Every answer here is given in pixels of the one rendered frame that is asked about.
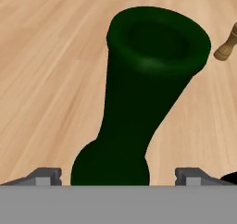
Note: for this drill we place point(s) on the black round object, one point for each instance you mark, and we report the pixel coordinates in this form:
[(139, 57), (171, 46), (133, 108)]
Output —
[(230, 177)]

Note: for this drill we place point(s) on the tan brown bottle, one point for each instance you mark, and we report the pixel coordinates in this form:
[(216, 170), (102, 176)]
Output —
[(227, 46)]

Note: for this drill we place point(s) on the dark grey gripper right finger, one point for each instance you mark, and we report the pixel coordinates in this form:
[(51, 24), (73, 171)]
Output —
[(191, 174)]

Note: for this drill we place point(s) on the dark green glass bottle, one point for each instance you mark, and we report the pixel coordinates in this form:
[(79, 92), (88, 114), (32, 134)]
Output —
[(145, 95)]

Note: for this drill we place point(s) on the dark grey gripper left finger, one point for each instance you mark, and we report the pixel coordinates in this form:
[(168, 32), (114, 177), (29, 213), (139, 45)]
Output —
[(46, 174)]

